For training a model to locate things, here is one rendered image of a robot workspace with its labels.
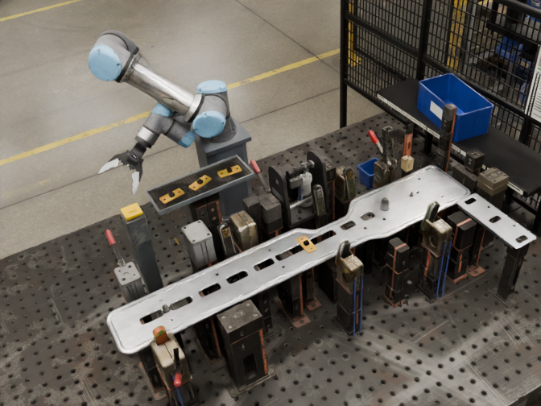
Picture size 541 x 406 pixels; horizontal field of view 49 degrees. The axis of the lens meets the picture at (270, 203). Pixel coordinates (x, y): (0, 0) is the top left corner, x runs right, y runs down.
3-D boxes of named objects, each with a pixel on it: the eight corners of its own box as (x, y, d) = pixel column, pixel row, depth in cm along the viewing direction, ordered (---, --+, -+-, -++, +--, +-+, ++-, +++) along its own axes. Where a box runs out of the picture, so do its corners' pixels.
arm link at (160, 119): (178, 114, 224) (158, 101, 221) (162, 138, 225) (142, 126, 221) (174, 113, 232) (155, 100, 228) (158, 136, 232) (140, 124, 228)
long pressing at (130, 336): (125, 365, 175) (124, 362, 174) (102, 314, 191) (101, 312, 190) (475, 195, 222) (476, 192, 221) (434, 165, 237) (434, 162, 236)
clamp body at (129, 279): (142, 356, 212) (117, 289, 189) (131, 334, 220) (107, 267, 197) (167, 344, 216) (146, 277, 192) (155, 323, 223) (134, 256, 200)
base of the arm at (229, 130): (195, 130, 248) (191, 109, 242) (227, 118, 253) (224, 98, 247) (209, 147, 238) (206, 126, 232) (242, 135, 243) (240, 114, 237)
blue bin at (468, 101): (454, 142, 240) (458, 115, 232) (415, 107, 262) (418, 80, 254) (489, 132, 244) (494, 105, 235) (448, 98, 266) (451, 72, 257)
